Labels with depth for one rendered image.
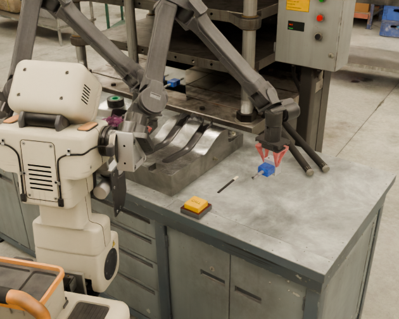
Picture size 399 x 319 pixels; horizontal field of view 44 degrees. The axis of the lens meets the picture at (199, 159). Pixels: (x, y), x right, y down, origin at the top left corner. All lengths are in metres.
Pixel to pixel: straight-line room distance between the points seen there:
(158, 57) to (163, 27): 0.11
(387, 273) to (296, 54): 1.26
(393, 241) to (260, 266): 1.49
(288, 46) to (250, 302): 1.16
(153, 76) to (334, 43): 1.02
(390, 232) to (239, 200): 1.52
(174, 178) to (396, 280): 1.46
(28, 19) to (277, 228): 1.05
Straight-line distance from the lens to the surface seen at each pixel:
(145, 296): 2.26
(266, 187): 1.87
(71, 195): 1.40
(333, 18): 2.23
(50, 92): 1.36
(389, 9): 7.25
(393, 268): 2.88
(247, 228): 1.65
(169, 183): 1.79
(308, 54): 2.31
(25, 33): 1.70
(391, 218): 3.26
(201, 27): 1.62
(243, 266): 1.76
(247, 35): 2.28
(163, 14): 1.57
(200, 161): 1.90
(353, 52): 5.55
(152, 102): 1.39
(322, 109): 3.19
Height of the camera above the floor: 1.79
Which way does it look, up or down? 29 degrees down
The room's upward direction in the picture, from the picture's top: 1 degrees counter-clockwise
